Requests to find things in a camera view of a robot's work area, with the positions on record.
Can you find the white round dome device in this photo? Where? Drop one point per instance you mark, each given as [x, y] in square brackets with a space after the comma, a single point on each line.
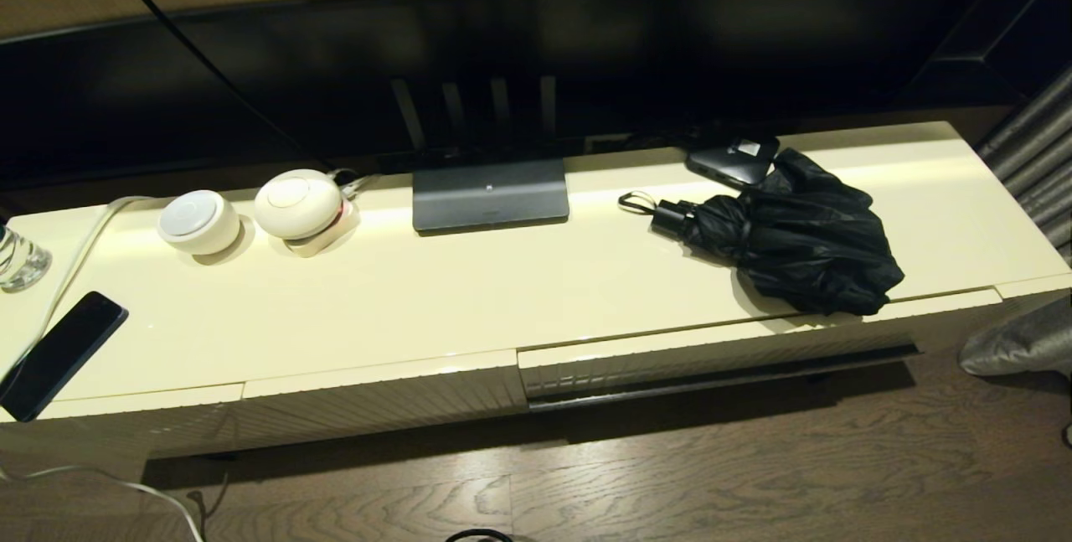
[297, 203]

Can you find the cream charging base plate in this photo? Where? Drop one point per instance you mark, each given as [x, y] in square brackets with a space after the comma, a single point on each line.
[331, 242]

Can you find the black flat television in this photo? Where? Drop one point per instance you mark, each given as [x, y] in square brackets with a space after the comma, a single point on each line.
[628, 48]

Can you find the blurred cream and black object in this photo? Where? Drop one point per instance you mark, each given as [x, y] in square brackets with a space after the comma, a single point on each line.
[502, 291]

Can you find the grey fabric cushion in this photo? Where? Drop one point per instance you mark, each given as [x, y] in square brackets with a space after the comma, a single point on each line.
[1022, 341]

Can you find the grey pleated curtain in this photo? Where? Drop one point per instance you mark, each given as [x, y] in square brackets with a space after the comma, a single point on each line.
[1038, 157]

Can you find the grey television base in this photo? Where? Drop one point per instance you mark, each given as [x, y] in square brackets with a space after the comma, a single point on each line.
[490, 194]

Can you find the black smartphone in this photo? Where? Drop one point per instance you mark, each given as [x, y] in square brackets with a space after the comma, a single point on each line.
[63, 353]

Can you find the black umbrella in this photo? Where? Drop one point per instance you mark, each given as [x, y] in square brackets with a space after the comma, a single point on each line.
[804, 249]

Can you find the black set-top box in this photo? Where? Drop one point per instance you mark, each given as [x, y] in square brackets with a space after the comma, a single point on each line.
[733, 161]

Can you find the clear drinking glass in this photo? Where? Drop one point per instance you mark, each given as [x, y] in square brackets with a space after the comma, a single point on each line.
[21, 261]

